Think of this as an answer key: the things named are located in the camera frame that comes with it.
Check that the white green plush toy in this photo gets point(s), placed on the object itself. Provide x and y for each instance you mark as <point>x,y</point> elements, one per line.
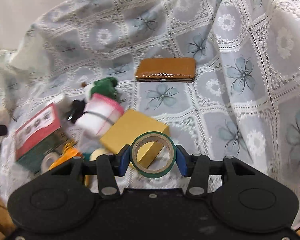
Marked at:
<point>106,87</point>

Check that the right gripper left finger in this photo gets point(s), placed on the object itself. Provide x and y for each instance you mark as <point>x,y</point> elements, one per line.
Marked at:
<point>108,167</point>

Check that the red green tea box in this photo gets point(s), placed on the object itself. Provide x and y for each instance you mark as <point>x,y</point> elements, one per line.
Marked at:
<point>40,135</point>

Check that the green tape roll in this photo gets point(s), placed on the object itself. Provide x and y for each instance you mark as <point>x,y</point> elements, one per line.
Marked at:
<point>145,138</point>

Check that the brown leather case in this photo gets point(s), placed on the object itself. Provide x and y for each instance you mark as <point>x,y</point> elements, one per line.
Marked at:
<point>179,69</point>

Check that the floral lace sofa cover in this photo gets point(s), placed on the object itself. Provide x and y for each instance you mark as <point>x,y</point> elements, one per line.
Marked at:
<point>244,100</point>

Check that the beige tape roll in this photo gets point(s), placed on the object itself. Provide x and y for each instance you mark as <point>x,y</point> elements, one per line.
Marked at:
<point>48,160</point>

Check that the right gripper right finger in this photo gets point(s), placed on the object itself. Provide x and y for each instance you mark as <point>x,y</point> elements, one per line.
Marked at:
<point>197,167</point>

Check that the pink white cloth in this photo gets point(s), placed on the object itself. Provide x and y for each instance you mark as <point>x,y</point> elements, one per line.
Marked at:
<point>99,114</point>

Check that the gold cardboard box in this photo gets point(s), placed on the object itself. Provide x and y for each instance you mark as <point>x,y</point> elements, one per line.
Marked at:
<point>127,128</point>

